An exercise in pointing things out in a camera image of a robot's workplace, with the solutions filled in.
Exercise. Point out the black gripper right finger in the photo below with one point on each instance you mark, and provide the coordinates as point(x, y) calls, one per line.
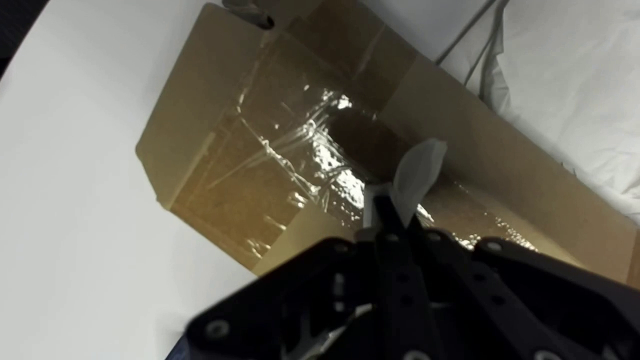
point(526, 300)

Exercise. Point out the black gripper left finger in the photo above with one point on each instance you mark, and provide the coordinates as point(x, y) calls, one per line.
point(312, 300)

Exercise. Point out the brown cardboard box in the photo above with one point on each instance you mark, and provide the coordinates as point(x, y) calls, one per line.
point(221, 172)

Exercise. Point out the white flat box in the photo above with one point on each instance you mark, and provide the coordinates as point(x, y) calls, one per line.
point(580, 81)

